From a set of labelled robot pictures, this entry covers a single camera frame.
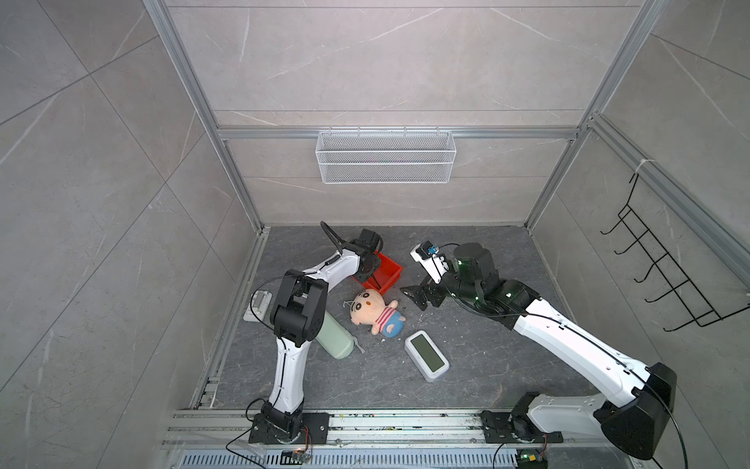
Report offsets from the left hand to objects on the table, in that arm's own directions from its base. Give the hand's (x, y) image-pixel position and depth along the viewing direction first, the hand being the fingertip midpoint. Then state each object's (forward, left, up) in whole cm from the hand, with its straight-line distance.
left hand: (374, 259), depth 102 cm
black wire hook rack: (-32, -68, +27) cm, 80 cm away
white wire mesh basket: (+27, -5, +24) cm, 36 cm away
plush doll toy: (-20, +2, +2) cm, 20 cm away
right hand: (-20, -10, +21) cm, 31 cm away
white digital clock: (-34, -14, -2) cm, 37 cm away
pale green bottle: (-28, +12, -3) cm, 30 cm away
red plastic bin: (-3, -4, -4) cm, 7 cm away
